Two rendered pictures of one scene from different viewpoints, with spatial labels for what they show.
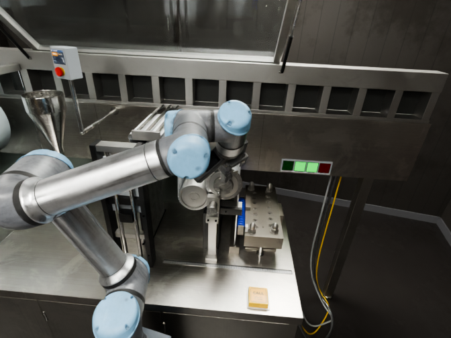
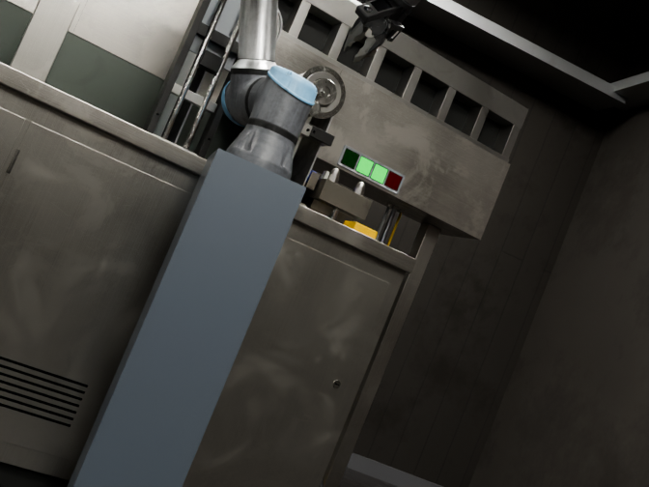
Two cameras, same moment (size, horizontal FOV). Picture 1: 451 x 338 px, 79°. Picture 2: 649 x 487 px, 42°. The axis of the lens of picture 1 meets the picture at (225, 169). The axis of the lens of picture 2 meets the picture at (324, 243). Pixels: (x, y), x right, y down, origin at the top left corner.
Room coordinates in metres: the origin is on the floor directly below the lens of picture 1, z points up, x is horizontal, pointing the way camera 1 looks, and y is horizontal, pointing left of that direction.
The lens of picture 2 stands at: (-1.27, 0.93, 0.66)
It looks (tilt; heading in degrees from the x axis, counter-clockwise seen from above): 5 degrees up; 333
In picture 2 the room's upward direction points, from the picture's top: 22 degrees clockwise
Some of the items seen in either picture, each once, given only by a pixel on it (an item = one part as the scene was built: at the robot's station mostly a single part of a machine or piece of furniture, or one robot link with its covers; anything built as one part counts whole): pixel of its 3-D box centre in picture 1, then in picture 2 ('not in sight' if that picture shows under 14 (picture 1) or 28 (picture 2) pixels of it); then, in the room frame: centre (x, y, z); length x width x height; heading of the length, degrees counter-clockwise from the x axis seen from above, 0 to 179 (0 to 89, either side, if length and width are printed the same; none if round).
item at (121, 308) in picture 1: (119, 322); (283, 101); (0.45, 0.27, 1.07); 0.13 x 0.12 x 0.14; 7
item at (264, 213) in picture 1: (261, 212); (318, 196); (1.05, -0.18, 1.00); 0.40 x 0.16 x 0.06; 177
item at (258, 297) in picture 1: (258, 297); (359, 230); (0.66, -0.14, 0.91); 0.07 x 0.07 x 0.02; 87
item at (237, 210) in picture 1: (231, 208); (316, 134); (0.90, -0.03, 1.14); 0.09 x 0.06 x 0.03; 87
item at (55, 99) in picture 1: (44, 101); not in sight; (1.04, 0.72, 1.50); 0.14 x 0.14 x 0.06
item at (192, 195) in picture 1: (198, 181); not in sight; (1.03, 0.12, 1.18); 0.26 x 0.12 x 0.12; 177
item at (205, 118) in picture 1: (189, 129); not in sight; (0.58, 0.08, 1.59); 0.11 x 0.11 x 0.08; 7
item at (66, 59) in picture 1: (64, 63); not in sight; (0.96, 0.56, 1.66); 0.07 x 0.07 x 0.10; 66
